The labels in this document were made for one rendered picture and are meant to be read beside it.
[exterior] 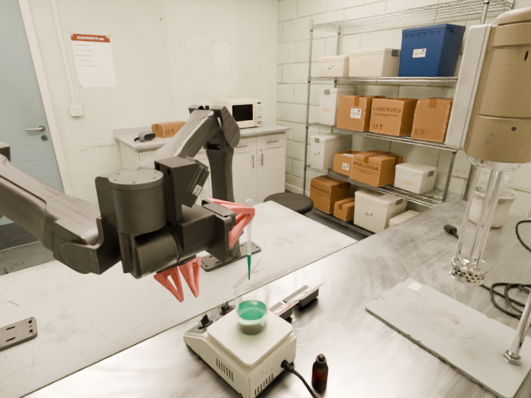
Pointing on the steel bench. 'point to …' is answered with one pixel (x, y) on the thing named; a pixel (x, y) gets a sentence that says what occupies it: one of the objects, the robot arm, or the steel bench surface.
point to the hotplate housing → (235, 373)
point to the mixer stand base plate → (454, 335)
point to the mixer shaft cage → (465, 262)
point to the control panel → (206, 327)
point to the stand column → (519, 336)
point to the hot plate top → (257, 347)
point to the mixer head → (495, 94)
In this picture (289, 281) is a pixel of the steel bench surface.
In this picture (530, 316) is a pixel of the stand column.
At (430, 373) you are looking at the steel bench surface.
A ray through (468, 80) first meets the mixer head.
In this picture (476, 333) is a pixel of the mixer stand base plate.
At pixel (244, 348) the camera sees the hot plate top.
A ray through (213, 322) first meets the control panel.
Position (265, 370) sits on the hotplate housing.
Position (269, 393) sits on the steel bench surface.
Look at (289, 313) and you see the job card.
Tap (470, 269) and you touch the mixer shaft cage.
